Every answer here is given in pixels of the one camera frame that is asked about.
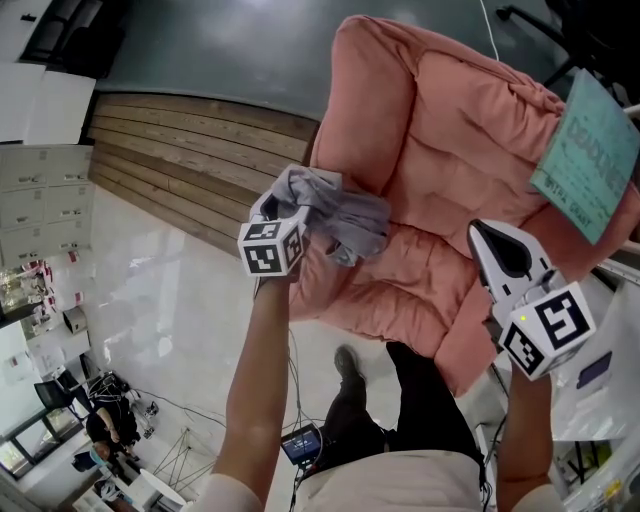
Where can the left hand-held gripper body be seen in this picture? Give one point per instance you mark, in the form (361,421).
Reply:
(267,250)

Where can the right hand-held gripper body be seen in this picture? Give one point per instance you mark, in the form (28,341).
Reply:
(550,325)

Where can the grey cloth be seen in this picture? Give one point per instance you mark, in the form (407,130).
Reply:
(345,215)

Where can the pink padded armchair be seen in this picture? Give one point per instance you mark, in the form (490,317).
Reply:
(440,175)

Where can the person's left forearm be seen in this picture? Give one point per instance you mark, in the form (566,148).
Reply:
(255,380)

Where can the person's right forearm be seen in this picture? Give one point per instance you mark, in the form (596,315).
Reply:
(527,430)

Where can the wooden steps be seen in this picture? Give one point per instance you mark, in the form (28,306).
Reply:
(190,150)

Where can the person's black shoe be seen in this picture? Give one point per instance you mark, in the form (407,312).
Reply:
(349,365)

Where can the person's black trousers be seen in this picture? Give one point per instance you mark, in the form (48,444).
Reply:
(430,400)

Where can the teal book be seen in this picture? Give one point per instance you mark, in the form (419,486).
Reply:
(590,155)

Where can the small black screen device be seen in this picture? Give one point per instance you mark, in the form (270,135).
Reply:
(300,445)

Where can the small beige box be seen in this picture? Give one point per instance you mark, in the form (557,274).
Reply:
(76,320)

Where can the pile of red white cartons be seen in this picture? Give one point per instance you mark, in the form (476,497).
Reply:
(60,290)

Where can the person's beige shirt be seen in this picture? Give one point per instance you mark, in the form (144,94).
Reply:
(390,487)

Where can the grey locker cabinet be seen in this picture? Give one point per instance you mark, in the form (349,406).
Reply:
(40,200)

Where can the white round table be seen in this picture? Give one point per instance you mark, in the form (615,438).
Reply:
(157,485)

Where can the white cabinet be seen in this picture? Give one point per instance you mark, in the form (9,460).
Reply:
(45,105)

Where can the black office chair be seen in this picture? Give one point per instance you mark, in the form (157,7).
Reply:
(580,35)

